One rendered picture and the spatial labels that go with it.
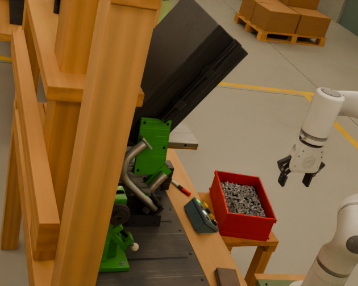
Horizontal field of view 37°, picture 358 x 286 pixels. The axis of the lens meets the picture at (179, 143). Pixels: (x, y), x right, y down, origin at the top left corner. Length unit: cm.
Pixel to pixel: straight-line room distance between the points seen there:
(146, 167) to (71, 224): 77
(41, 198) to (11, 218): 161
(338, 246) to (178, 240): 58
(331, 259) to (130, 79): 102
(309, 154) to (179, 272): 59
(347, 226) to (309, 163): 22
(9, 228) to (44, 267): 127
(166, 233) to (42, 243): 71
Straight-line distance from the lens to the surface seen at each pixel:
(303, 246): 378
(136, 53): 102
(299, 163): 164
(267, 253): 235
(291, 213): 406
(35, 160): 153
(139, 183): 196
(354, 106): 167
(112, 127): 108
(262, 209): 232
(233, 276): 185
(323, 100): 156
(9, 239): 309
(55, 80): 138
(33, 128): 169
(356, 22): 1021
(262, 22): 794
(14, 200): 292
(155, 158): 193
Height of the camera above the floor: 211
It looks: 28 degrees down
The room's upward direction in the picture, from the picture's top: 16 degrees clockwise
